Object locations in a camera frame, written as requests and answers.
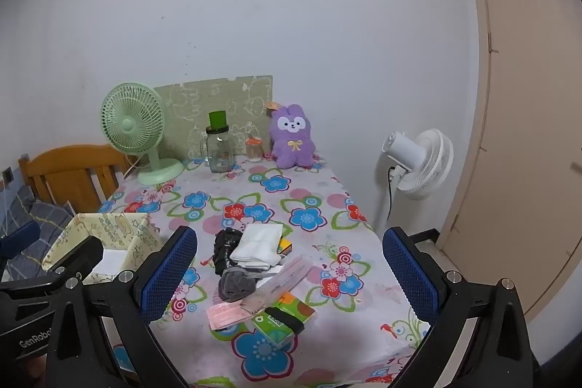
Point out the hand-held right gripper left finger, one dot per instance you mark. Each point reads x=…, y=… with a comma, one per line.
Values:
x=166, y=276

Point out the grey sock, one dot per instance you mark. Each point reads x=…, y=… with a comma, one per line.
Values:
x=236, y=283

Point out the wall socket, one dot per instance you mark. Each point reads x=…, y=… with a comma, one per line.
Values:
x=7, y=175

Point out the green patterned board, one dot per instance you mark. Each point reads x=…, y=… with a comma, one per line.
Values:
x=200, y=97

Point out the green desk fan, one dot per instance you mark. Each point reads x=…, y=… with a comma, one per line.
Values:
x=132, y=124

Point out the green tissue pack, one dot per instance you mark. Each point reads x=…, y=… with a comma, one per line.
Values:
x=298, y=307

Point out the white towel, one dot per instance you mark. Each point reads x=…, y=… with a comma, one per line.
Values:
x=257, y=245

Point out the pink packet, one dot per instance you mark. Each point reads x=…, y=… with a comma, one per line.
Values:
x=225, y=315

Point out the yellow snack packet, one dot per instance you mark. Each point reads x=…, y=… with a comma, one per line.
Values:
x=285, y=246

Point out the clear pinkish plastic packet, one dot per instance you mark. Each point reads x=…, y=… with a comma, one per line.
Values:
x=277, y=285

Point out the glass jar green lid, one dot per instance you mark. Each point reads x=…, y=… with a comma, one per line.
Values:
x=220, y=151

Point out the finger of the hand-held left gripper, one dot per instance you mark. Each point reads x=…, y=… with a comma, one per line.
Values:
x=20, y=238
x=77, y=257

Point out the black plastic bag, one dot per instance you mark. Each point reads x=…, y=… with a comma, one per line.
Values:
x=226, y=247

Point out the floral tablecloth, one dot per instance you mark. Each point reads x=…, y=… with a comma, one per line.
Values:
x=318, y=324

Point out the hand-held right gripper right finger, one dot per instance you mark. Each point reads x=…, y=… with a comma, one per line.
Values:
x=409, y=279

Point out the small bottle orange cap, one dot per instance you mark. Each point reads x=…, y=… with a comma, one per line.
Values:
x=254, y=151

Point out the wooden bed headboard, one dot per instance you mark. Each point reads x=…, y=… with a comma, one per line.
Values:
x=68, y=163

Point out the white standing fan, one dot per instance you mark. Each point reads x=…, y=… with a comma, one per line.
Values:
x=427, y=163

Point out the beige door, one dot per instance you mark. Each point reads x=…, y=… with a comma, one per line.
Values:
x=523, y=142

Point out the black band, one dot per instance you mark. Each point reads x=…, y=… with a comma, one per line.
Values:
x=286, y=321

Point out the grey plaid pillow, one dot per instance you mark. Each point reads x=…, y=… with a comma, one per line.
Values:
x=41, y=210

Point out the yellow patterned storage box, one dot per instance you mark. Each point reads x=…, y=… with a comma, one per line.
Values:
x=122, y=229

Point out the purple plush bunny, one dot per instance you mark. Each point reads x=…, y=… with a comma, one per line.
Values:
x=293, y=147

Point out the white flat object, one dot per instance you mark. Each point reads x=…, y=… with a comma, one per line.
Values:
x=111, y=261

